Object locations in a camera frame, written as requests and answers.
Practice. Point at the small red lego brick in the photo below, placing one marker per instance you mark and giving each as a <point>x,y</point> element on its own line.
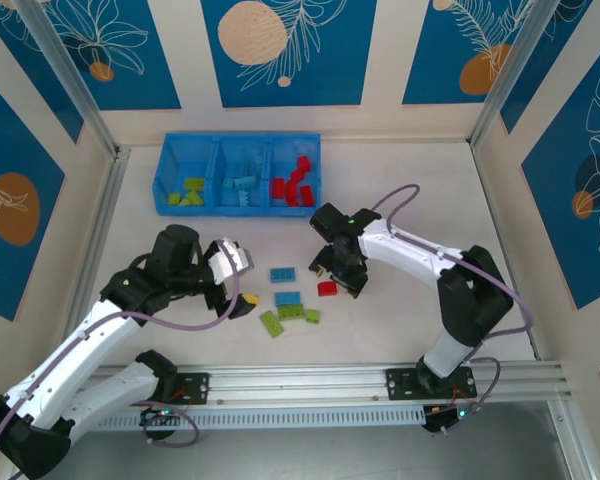
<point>298,175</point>
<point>304,163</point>

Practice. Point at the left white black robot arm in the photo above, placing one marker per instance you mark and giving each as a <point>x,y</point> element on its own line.
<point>80,350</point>

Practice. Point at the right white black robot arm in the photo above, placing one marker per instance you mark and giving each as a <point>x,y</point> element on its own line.
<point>475,300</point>

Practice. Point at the blue three compartment bin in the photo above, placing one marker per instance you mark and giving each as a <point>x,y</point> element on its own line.
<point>215,200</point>

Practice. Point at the black controller board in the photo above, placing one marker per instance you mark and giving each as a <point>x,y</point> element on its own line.
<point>445,417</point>
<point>160,415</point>

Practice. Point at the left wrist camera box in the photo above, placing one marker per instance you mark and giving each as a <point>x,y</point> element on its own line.
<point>230,262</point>

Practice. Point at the aluminium side rail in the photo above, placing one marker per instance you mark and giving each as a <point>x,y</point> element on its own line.
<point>112,185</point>

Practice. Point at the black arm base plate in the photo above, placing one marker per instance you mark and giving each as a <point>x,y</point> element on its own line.
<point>402,384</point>
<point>197,387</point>

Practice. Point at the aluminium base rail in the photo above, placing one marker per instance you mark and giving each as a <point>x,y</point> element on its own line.
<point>300,385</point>

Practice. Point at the aluminium frame post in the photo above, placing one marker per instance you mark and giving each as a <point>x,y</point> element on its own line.
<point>74,85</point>
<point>513,75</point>

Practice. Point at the aluminium frame leg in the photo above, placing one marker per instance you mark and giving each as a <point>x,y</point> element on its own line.
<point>572,450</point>

